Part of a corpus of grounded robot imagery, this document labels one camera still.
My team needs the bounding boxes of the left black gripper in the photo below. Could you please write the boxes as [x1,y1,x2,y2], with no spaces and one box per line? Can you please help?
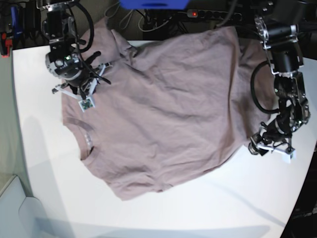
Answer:
[248,118,292,156]

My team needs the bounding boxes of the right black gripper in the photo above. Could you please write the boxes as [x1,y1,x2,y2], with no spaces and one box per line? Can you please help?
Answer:
[62,71,95,92]

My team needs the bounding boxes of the mauve pink t-shirt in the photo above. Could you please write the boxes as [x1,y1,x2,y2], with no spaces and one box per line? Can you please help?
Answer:
[62,19,269,200]

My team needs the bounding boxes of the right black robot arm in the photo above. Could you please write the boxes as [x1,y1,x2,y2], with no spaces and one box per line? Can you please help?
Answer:
[36,0,101,95]

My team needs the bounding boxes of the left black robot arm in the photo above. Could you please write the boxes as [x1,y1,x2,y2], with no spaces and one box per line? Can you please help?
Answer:
[247,0,317,156]

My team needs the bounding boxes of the red and black clamp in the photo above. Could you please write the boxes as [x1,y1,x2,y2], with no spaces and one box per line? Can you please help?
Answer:
[0,32,13,58]

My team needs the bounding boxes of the blue and black device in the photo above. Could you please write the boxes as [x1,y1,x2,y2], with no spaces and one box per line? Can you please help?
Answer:
[10,5,25,39]

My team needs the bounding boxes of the black power strip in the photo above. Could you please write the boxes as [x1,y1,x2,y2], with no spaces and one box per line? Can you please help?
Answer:
[186,9,228,20]

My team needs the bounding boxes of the white camera bracket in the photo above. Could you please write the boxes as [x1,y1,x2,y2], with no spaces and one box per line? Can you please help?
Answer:
[258,141,296,163]
[52,78,100,112]

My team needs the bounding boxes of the blue plastic mount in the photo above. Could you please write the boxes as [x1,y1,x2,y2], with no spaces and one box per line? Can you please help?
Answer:
[119,0,189,9]

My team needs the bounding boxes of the white cable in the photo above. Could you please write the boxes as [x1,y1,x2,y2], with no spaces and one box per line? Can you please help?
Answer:
[119,9,171,32]

